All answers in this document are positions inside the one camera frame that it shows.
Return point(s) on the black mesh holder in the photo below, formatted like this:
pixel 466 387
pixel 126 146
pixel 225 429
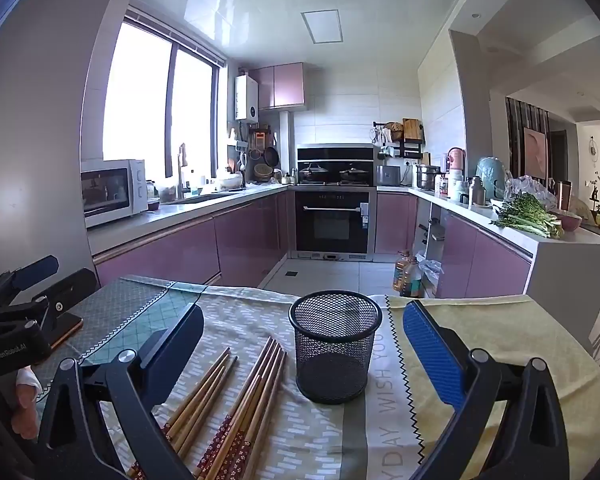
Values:
pixel 335 360

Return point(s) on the steel stockpot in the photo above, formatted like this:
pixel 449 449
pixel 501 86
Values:
pixel 426 177

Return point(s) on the white water heater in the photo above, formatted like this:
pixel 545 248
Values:
pixel 246 97

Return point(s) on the white ceramic pot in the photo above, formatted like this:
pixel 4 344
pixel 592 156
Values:
pixel 228 181

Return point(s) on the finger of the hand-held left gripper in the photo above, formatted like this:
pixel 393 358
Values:
pixel 35 269
pixel 75 285

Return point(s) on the yellow oil bottle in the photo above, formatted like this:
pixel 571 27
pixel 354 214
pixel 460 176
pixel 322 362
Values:
pixel 400 275

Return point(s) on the white plastic bag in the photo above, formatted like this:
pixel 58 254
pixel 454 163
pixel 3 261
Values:
pixel 430 272

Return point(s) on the steel flask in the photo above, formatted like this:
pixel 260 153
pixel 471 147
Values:
pixel 475 191

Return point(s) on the bunch of wooden chopsticks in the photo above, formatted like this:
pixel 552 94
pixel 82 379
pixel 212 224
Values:
pixel 240 410

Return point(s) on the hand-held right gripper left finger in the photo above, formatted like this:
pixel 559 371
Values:
pixel 175 345

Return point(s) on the kitchen window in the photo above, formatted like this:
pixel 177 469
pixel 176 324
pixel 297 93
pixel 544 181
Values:
pixel 140 100

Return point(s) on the patchwork printed tablecloth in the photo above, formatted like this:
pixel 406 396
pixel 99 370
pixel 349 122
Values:
pixel 300 435

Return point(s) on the steel faucet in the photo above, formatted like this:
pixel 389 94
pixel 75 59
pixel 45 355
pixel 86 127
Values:
pixel 181 170

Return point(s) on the pink wall cabinet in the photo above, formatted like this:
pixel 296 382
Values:
pixel 280 85

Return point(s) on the steel sink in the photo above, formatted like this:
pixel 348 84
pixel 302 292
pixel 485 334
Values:
pixel 210 196

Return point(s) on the black built-in oven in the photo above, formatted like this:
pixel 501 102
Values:
pixel 332 225

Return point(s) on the clear plastic bag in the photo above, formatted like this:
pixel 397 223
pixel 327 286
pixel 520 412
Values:
pixel 530 187

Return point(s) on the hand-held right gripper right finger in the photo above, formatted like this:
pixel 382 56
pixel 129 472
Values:
pixel 430 350

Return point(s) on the person's left hand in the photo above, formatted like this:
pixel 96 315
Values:
pixel 27 395

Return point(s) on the round woven basket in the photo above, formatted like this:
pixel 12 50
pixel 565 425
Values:
pixel 264 172

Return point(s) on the black range hood stove unit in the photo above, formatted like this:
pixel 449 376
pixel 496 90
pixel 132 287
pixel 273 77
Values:
pixel 335 152

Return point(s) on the black wall rack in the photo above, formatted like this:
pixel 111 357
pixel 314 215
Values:
pixel 410 147

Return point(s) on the teal kitchen appliance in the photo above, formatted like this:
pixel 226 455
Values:
pixel 490 177

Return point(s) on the silver countertop appliance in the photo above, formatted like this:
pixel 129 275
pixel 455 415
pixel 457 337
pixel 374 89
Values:
pixel 389 176

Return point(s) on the white jar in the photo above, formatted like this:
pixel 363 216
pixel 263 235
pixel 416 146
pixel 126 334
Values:
pixel 457 187

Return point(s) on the framed wall picture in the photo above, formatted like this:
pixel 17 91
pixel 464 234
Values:
pixel 535 147

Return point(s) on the black pot with lid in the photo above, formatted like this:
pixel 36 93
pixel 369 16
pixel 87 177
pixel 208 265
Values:
pixel 314 172
pixel 354 175

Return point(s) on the white kitchen countertop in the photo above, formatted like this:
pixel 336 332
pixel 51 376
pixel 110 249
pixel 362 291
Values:
pixel 130 222

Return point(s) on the white microwave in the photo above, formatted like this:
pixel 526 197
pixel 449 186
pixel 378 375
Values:
pixel 110 190

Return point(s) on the dark phone brown edge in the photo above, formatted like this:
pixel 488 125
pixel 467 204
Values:
pixel 69 327

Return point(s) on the hanging frying pan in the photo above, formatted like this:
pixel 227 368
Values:
pixel 271 157

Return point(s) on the pink thermos jug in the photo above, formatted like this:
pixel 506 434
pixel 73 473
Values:
pixel 457 159

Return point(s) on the pink base cabinet run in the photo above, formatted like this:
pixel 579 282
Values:
pixel 480 265
pixel 395 222
pixel 180 255

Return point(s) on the green leafy vegetables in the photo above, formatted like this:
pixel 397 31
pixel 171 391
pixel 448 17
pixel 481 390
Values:
pixel 527 215

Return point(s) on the ceiling light panel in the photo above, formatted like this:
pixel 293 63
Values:
pixel 321 26

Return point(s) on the pink bowl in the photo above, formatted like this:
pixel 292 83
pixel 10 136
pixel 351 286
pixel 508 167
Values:
pixel 570 222

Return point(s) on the small steel kettle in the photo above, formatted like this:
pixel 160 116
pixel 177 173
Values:
pixel 289 178

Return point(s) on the wooden cutting board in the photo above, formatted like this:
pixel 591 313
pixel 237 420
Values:
pixel 412 130

